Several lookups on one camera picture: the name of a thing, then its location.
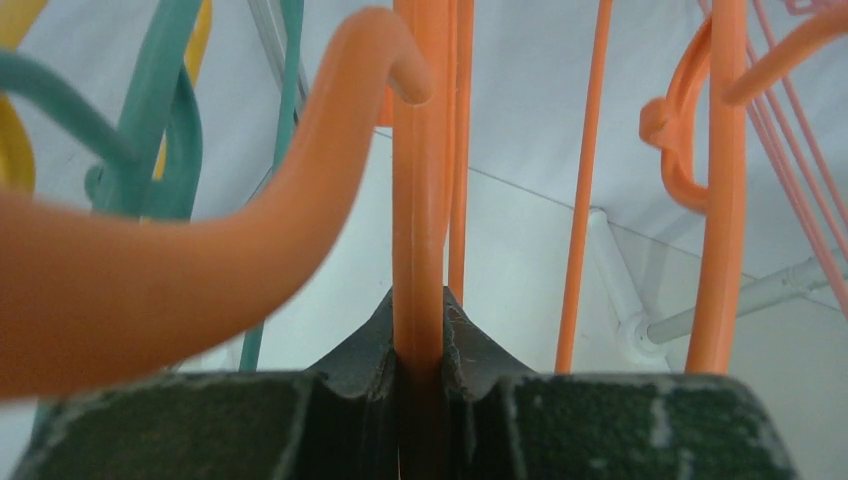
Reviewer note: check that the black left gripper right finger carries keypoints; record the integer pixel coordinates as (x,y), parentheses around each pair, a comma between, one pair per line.
(510,422)

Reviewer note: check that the pink wire hanger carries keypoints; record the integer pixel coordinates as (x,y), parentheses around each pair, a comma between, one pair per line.
(785,225)
(810,7)
(834,210)

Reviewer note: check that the yellow plastic hanger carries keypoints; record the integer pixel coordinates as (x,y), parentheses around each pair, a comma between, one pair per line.
(20,132)

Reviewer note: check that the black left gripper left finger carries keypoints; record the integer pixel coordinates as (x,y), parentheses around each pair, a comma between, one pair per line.
(333,420)

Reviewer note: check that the teal plastic hanger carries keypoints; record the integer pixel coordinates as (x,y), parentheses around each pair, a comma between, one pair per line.
(88,298)

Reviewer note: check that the white rack right post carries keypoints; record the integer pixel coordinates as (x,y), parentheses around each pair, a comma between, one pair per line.
(779,287)

